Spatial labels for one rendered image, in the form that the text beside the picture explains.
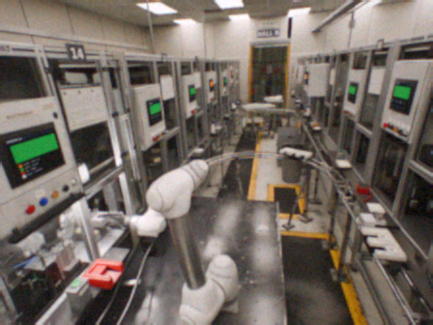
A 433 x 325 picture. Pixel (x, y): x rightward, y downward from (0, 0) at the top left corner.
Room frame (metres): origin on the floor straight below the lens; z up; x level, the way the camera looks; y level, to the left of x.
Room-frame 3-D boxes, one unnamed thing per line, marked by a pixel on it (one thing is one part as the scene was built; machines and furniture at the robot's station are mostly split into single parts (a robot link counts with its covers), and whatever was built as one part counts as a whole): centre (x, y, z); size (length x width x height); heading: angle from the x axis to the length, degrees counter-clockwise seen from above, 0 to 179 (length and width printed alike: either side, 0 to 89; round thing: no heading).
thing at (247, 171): (5.82, -0.80, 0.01); 5.85 x 0.59 x 0.01; 168
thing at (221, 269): (1.05, 0.00, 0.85); 0.18 x 0.16 x 0.22; 147
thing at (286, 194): (3.25, -1.02, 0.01); 1.00 x 0.55 x 0.01; 168
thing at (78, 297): (0.88, 0.67, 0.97); 0.08 x 0.08 x 0.12; 78
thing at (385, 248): (1.30, -1.00, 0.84); 0.37 x 0.14 x 0.10; 168
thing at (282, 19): (9.29, -1.91, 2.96); 1.23 x 0.08 x 0.68; 78
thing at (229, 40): (9.83, 0.54, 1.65); 3.78 x 0.08 x 3.30; 78
